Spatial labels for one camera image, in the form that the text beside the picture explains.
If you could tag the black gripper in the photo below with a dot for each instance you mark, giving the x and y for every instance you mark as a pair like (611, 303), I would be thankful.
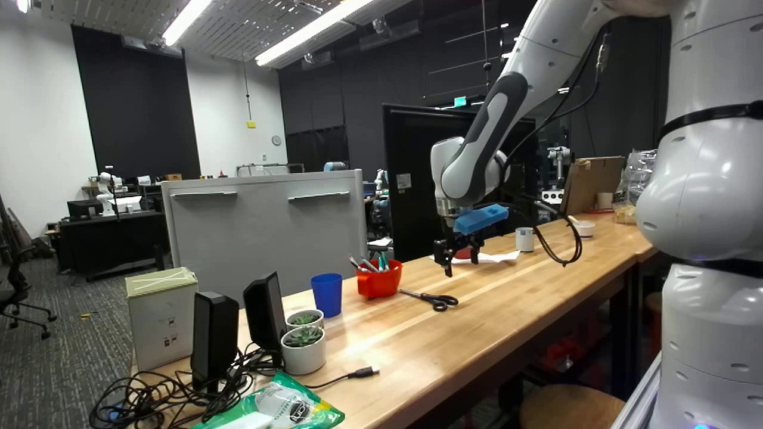
(460, 240)

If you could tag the black scissors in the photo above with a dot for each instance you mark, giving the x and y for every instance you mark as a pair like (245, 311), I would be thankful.
(422, 299)

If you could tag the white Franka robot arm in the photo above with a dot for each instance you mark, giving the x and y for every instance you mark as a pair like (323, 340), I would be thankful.
(705, 199)

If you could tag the white paper sheet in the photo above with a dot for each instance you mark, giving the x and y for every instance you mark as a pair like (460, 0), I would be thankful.
(501, 258)

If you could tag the black cabinet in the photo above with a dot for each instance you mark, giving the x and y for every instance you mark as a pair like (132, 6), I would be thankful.
(407, 221)

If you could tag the small white cup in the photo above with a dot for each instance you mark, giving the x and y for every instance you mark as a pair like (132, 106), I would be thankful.
(524, 238)

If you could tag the orange red pen cup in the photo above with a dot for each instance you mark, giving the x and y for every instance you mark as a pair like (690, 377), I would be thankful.
(380, 283)

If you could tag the white door label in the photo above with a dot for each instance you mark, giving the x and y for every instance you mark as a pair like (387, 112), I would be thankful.
(402, 181)

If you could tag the slim marker pen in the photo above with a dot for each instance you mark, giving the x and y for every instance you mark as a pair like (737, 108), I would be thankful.
(355, 263)

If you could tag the white bowl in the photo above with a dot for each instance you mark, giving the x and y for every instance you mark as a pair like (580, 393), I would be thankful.
(587, 230)

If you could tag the blue plastic cup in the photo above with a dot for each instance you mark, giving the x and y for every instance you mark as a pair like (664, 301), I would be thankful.
(327, 296)

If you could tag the red box under table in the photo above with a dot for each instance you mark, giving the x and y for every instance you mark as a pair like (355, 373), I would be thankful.
(567, 358)

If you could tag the brown cardboard box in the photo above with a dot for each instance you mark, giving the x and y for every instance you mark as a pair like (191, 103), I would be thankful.
(591, 181)

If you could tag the small paper cup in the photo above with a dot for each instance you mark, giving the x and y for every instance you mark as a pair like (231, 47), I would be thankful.
(606, 201)

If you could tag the green exit sign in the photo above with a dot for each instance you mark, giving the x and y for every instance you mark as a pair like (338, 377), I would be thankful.
(457, 100)

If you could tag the small white plant pot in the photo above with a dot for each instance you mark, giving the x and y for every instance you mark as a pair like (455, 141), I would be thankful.
(306, 318)

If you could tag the yellow snack bag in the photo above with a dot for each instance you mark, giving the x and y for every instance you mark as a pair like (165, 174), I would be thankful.
(624, 215)

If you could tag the round wooden stool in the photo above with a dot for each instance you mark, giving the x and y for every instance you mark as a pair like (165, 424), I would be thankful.
(567, 407)

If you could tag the large white plant pot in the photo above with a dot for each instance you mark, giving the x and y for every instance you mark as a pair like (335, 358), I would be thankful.
(304, 352)

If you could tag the clear plastic bag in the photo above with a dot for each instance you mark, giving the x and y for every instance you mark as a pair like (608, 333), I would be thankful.
(640, 174)

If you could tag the black desktop speaker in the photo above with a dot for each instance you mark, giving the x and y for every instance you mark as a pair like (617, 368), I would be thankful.
(263, 313)
(212, 336)

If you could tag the green wet wipes pack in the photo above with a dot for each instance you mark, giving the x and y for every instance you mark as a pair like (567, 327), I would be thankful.
(274, 407)

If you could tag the long ceiling light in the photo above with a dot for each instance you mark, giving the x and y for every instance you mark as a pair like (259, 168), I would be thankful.
(313, 28)
(187, 19)

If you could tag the white box with pale lid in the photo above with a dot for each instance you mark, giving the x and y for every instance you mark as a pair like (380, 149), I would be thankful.
(159, 321)

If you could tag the black background desk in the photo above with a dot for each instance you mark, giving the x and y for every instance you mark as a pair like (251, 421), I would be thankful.
(109, 240)

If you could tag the small white machine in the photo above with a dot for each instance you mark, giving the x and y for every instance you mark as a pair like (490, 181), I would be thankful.
(106, 191)

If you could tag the black office chair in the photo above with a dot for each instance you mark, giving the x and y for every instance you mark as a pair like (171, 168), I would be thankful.
(13, 277)

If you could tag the yellow wall sign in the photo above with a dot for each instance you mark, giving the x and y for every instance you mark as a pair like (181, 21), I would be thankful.
(251, 122)

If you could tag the black wall panel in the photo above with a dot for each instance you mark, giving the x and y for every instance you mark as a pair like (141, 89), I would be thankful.
(133, 103)

